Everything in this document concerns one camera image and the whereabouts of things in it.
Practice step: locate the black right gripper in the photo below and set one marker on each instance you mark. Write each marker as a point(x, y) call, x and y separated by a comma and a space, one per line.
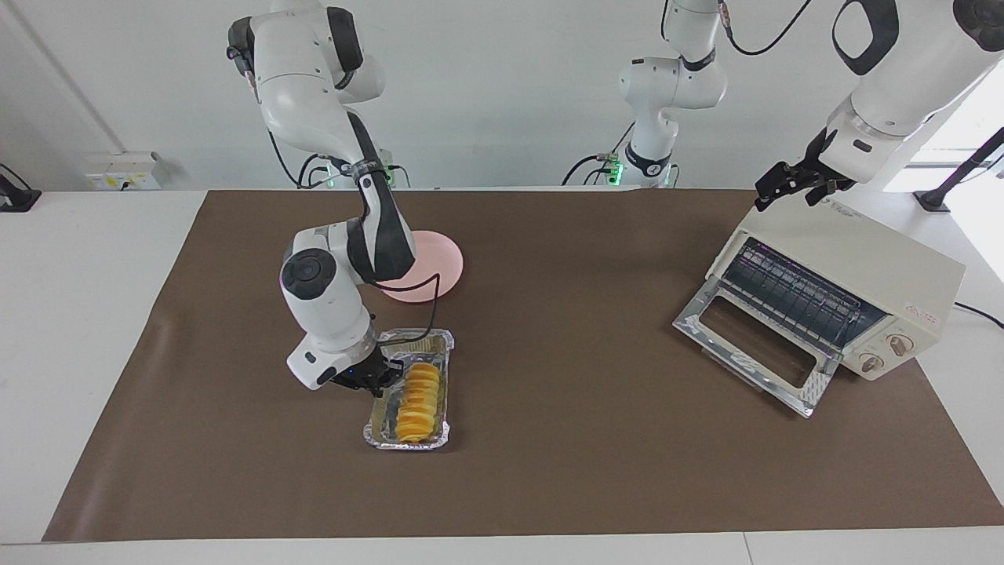
point(362, 370)

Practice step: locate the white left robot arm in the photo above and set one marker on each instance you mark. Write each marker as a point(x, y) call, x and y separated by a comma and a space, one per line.
point(902, 78)

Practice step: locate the cream toaster oven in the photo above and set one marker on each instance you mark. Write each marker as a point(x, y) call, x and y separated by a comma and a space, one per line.
point(863, 251)

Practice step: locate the cream oven knob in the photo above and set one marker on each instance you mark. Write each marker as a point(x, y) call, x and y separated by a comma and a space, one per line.
point(900, 344)
point(872, 362)

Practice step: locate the black clamp mount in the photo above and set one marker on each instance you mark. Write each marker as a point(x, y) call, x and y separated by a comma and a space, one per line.
point(16, 196)

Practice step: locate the glass oven door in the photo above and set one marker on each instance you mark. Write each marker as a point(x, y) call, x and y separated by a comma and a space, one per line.
point(745, 369)

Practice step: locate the pink round plate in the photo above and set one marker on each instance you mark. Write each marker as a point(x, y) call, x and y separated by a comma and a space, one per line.
point(439, 263)

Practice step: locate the yellow sliced bread loaf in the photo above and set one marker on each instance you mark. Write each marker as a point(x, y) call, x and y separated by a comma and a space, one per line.
point(417, 408)

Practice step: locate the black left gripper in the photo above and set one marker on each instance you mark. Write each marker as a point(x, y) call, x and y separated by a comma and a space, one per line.
point(808, 176)

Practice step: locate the aluminium foil tray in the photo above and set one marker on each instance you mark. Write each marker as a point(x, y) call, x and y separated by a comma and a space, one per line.
point(384, 420)

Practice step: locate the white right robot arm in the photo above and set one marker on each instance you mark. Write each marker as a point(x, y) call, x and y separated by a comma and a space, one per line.
point(314, 94)

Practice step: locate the black camera stand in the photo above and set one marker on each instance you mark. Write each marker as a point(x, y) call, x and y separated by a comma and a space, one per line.
point(953, 180)

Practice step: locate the brown table mat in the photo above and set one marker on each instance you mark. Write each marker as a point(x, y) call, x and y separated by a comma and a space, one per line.
point(549, 439)

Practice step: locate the white wall socket box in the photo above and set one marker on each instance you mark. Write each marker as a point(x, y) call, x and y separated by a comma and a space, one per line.
point(121, 171)

